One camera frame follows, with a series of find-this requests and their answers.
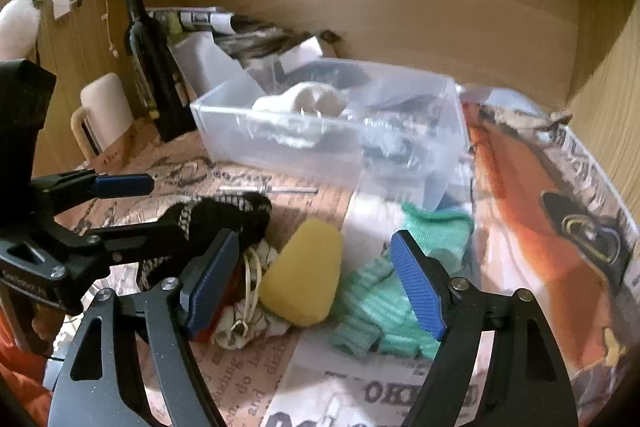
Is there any black cap with chains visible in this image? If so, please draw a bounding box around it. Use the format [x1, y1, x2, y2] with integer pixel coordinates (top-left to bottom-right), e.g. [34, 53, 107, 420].
[137, 192, 272, 291]

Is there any floral fabric scrunchie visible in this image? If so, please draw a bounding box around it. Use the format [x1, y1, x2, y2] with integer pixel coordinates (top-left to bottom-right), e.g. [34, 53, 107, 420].
[210, 239, 291, 351]

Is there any white paper sheet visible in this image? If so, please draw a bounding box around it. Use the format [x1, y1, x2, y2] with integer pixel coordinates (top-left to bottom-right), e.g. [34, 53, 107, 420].
[169, 31, 243, 100]

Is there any green knit glove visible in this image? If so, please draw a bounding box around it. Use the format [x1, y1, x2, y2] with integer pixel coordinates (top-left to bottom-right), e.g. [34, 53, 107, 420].
[330, 202, 474, 360]

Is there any dark wine bottle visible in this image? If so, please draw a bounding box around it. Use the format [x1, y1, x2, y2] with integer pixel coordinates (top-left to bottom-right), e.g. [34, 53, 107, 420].
[125, 0, 196, 142]

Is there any clear plastic bin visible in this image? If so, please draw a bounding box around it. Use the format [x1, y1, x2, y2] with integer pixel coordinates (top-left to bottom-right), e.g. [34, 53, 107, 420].
[191, 58, 469, 211]

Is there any red velvet pouch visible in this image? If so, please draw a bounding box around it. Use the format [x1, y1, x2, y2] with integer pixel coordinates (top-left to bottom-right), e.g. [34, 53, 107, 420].
[190, 260, 244, 343]

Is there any silver metal bar chain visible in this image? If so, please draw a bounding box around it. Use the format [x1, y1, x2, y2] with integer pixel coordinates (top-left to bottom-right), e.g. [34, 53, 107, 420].
[217, 184, 320, 196]

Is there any cream mug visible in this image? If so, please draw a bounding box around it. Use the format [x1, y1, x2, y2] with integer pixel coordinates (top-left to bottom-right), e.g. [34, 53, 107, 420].
[70, 72, 134, 160]

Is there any pile of magazines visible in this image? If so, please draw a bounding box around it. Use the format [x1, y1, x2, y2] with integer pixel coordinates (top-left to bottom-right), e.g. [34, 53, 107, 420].
[146, 6, 342, 62]

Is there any yellow sponge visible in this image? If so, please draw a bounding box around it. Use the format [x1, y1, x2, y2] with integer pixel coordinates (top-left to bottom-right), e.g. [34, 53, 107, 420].
[259, 218, 343, 327]

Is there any white fluffy toy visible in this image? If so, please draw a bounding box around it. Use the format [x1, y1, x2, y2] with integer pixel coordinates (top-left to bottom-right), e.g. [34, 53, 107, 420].
[0, 0, 40, 61]

